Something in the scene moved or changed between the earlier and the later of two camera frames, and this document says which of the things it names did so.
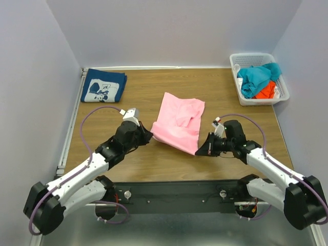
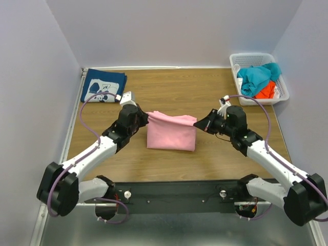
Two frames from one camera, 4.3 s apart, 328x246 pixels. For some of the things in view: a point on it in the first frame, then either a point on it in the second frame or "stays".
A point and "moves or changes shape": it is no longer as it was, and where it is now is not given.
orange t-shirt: x=267 y=92 stays
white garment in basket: x=236 y=68 stays
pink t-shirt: x=177 y=126 moves or changes shape
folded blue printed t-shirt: x=101 y=86 stays
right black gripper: x=210 y=144 -> x=210 y=122
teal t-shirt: x=254 y=78 stays
